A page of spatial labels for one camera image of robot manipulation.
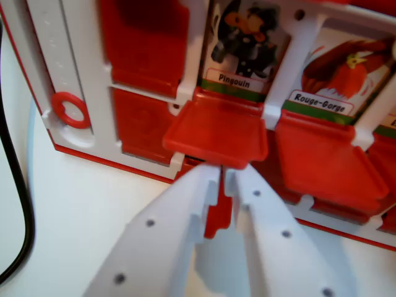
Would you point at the Pingouin picture card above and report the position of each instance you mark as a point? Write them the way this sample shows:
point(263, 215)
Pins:
point(244, 40)

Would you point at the red flap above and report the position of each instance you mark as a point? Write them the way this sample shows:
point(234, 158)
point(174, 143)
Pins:
point(328, 164)
point(216, 133)

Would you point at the red flap below Rouge-Gorge card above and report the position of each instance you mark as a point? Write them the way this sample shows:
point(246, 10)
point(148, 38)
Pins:
point(328, 164)

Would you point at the red and white game board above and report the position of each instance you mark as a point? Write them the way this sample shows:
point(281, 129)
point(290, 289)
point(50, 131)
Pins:
point(142, 55)

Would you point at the Rouge-Gorge picture card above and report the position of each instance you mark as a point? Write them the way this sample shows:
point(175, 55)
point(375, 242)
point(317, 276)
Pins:
point(340, 74)

